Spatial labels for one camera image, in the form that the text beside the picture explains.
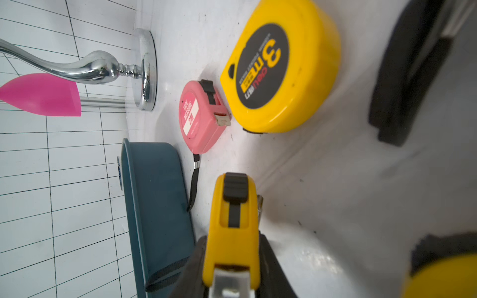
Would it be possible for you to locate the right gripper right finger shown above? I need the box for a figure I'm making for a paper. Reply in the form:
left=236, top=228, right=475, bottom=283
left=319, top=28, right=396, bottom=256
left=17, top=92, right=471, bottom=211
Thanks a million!
left=257, top=234, right=297, bottom=298

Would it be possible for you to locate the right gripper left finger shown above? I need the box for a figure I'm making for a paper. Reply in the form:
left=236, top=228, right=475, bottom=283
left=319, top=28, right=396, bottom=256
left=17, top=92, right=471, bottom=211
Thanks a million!
left=169, top=236, right=207, bottom=298

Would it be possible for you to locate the yellow tape measure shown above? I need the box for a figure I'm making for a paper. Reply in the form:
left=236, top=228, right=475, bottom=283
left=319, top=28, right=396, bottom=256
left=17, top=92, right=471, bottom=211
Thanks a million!
left=220, top=1, right=341, bottom=134
left=202, top=173, right=261, bottom=298
left=401, top=232, right=477, bottom=298

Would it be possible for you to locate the teal plastic storage box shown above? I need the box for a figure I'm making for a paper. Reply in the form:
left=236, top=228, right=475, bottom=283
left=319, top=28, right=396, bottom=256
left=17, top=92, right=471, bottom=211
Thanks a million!
left=118, top=139, right=196, bottom=298

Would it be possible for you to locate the pink tape measure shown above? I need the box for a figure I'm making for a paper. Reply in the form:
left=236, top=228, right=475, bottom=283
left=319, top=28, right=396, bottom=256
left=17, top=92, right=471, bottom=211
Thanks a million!
left=178, top=79, right=232, bottom=212

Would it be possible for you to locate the chrome glass holder stand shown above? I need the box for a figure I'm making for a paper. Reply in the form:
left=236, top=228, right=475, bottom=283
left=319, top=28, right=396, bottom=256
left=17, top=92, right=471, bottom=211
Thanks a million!
left=1, top=28, right=157, bottom=112

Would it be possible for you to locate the pink plastic wine glass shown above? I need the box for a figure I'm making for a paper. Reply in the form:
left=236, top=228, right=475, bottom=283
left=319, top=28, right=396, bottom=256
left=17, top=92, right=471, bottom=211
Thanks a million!
left=1, top=73, right=82, bottom=117

